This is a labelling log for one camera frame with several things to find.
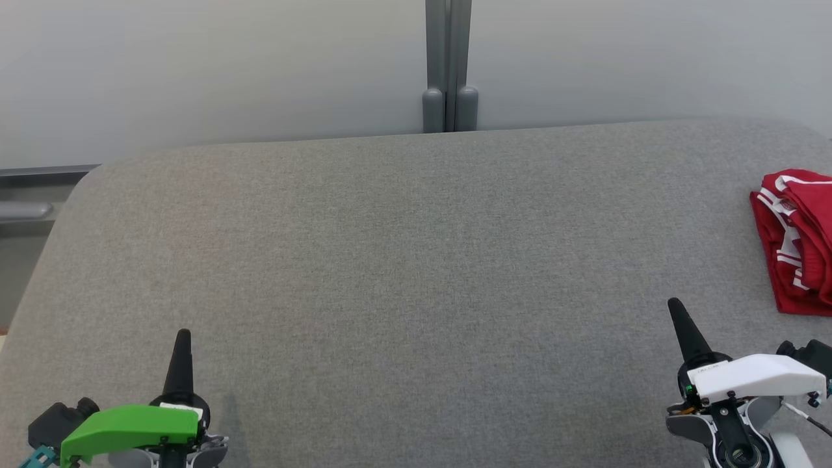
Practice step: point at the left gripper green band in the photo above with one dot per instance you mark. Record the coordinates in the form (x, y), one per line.
(130, 426)

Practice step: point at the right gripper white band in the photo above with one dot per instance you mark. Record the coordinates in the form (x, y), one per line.
(760, 377)

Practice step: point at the red Bulls basketball jersey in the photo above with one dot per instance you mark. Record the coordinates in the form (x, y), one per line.
(780, 286)

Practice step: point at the red shorts with white stripe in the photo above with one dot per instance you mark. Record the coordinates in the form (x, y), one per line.
(816, 221)

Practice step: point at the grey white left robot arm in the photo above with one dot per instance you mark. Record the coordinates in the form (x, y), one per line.
(208, 452)

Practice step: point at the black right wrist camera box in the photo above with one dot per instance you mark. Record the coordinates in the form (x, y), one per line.
(812, 357)

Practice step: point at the grey vertical partition post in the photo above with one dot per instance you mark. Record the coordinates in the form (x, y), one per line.
(448, 58)

